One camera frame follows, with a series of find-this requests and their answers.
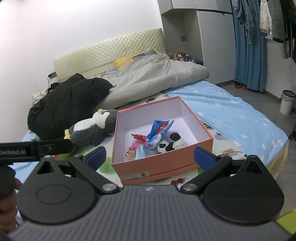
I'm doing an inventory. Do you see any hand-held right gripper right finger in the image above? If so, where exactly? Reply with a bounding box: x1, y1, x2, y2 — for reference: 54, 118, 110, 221
180, 146, 266, 194

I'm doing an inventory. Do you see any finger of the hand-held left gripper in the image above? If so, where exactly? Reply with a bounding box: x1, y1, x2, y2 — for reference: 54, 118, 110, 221
35, 138, 73, 160

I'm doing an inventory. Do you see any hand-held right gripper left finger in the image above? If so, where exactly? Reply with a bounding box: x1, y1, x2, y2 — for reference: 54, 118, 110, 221
35, 146, 119, 194

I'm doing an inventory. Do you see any panda plush toy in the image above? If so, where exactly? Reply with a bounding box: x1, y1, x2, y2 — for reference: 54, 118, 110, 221
157, 132, 188, 154

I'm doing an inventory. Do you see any pink tassel charm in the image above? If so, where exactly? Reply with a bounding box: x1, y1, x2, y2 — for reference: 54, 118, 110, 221
125, 140, 145, 160

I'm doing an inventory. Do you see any blue white plastic bag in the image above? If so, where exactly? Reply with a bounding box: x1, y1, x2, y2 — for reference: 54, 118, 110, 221
146, 119, 174, 149

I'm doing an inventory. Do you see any pink cardboard box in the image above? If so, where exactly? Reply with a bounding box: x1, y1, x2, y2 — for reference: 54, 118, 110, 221
111, 97, 214, 186

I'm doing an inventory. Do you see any person's left hand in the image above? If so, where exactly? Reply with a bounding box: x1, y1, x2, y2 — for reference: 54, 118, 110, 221
0, 181, 23, 232

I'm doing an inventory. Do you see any fruit printed mat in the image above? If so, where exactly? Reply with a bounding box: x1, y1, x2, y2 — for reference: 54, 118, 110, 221
22, 95, 248, 186

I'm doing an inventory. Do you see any grey white penguin plush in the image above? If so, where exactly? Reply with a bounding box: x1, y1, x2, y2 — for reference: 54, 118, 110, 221
64, 109, 119, 146

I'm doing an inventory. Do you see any black jacket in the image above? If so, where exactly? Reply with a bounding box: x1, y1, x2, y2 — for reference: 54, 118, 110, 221
27, 73, 116, 141

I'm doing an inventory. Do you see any light blue bed sheet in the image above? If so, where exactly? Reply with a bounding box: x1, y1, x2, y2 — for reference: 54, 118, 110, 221
11, 80, 289, 176

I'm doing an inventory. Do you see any grey duvet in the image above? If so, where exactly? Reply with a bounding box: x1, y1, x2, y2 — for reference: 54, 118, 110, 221
95, 53, 210, 110

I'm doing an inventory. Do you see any white trash bin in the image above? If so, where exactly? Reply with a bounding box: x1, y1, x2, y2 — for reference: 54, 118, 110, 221
279, 90, 296, 115

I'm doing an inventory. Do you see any yellow pillow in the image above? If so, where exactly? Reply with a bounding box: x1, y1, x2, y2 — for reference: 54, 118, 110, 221
114, 56, 134, 69

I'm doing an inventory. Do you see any cream quilted headboard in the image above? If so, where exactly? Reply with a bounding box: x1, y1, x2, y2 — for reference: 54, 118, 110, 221
54, 28, 166, 83

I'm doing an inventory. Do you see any row of small bottles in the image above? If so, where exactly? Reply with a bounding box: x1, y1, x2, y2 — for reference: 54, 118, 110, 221
170, 51, 204, 64

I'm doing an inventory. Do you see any lime green object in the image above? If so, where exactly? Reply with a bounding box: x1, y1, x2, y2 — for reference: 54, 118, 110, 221
276, 212, 296, 241

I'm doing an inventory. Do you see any blue curtain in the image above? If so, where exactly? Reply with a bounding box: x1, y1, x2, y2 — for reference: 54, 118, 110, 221
231, 0, 269, 92

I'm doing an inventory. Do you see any white wardrobe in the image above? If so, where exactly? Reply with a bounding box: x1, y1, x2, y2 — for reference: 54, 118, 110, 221
157, 0, 236, 85

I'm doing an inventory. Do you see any patterned pillow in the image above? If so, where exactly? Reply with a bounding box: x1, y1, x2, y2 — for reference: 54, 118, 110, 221
133, 47, 162, 61

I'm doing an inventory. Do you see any hanging denim garment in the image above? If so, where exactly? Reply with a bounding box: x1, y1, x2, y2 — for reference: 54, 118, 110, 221
231, 0, 258, 29

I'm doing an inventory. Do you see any hanging white jacket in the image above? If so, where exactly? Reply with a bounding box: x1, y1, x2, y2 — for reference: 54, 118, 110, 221
259, 0, 272, 36

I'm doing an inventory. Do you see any hanging dark coat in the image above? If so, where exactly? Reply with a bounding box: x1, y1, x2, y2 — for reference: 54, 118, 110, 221
268, 0, 296, 66

